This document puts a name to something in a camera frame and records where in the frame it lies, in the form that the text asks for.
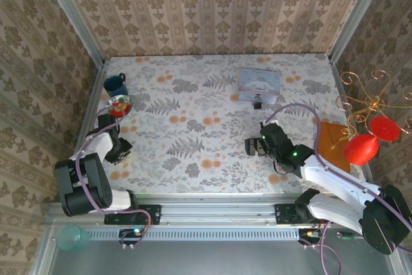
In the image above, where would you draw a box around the grey metal tray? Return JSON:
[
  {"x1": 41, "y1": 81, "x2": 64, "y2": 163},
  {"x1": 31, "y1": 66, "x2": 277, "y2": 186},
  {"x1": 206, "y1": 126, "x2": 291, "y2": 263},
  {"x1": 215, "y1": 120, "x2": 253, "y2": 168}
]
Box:
[{"x1": 32, "y1": 218, "x2": 412, "y2": 275}]

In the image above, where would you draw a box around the gold wire stand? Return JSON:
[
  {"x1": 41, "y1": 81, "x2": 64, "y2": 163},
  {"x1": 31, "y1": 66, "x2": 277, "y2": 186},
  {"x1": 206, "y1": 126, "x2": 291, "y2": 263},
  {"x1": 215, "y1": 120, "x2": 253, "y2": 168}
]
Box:
[{"x1": 334, "y1": 68, "x2": 412, "y2": 152}]

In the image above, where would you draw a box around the aluminium frame post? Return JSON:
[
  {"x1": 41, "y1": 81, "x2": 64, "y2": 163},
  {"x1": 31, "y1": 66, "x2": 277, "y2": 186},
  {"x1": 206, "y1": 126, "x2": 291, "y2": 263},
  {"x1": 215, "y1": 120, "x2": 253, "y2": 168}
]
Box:
[
  {"x1": 327, "y1": 0, "x2": 393, "y2": 64},
  {"x1": 35, "y1": 0, "x2": 107, "y2": 67}
]

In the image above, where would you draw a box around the dark blue mug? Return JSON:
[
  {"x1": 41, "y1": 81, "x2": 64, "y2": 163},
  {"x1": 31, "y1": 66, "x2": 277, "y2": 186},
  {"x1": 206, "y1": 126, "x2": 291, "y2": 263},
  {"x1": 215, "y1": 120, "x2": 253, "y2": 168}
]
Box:
[{"x1": 103, "y1": 72, "x2": 129, "y2": 98}]

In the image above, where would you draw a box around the green cable connector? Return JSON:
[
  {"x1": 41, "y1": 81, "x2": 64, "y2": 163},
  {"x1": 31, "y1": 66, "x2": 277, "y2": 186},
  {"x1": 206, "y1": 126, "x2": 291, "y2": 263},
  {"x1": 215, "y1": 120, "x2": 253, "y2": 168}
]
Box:
[{"x1": 336, "y1": 231, "x2": 363, "y2": 241}]

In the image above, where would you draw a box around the cartoon dog print tin box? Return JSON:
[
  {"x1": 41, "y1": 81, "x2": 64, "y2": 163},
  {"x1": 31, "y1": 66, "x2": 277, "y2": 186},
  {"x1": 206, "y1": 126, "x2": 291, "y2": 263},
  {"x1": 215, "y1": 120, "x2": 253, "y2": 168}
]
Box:
[{"x1": 238, "y1": 68, "x2": 281, "y2": 105}]

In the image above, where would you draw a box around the orange wooden board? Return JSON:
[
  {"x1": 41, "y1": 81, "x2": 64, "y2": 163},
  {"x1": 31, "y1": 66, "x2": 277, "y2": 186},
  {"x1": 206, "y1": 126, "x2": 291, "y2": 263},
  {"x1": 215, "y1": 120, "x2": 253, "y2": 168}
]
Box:
[{"x1": 317, "y1": 121, "x2": 353, "y2": 175}]

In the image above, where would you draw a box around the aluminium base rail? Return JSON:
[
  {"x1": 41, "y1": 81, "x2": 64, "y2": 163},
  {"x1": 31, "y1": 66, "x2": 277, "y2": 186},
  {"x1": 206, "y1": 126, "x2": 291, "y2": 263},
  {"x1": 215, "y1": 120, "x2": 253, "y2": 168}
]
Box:
[{"x1": 47, "y1": 194, "x2": 326, "y2": 225}]

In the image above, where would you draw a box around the translucent green plastic cup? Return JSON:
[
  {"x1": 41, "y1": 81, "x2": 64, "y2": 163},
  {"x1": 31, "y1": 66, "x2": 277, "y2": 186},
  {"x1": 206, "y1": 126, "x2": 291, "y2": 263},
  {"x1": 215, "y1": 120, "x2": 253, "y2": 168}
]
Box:
[{"x1": 55, "y1": 224, "x2": 92, "y2": 252}]

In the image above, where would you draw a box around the small black controller board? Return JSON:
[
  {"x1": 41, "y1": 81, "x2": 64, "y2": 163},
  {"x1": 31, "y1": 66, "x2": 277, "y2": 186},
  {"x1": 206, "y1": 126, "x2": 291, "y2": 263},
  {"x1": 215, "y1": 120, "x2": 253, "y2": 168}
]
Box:
[
  {"x1": 298, "y1": 228, "x2": 323, "y2": 245},
  {"x1": 118, "y1": 228, "x2": 146, "y2": 245}
]

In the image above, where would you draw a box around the red hourglass shaped object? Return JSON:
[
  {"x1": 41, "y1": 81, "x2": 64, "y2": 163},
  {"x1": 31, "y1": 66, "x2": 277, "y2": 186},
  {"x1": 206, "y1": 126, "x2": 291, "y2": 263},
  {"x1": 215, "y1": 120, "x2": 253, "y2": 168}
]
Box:
[{"x1": 342, "y1": 116, "x2": 401, "y2": 167}]

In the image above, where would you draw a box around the grey slotted cable duct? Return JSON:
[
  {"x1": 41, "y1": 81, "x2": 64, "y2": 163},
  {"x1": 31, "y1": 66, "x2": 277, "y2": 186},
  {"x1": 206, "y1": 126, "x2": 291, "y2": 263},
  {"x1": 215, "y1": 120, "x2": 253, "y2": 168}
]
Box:
[{"x1": 86, "y1": 227, "x2": 301, "y2": 241}]

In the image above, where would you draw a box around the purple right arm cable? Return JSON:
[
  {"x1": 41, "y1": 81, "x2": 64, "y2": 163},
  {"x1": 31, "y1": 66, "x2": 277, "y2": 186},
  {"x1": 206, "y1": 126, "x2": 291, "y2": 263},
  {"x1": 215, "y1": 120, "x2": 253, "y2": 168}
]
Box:
[{"x1": 265, "y1": 103, "x2": 412, "y2": 275}]

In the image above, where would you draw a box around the floral patterned table cover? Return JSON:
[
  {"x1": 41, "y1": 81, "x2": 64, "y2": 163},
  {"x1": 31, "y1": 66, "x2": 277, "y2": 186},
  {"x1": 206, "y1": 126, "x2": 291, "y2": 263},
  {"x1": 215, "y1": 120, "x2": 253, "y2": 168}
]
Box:
[{"x1": 69, "y1": 54, "x2": 371, "y2": 196}]

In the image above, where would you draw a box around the small colourful patterned bowl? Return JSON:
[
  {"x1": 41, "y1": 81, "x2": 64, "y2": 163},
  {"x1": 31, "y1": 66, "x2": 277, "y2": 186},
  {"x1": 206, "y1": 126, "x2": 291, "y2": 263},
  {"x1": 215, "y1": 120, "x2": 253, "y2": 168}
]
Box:
[{"x1": 106, "y1": 94, "x2": 133, "y2": 119}]

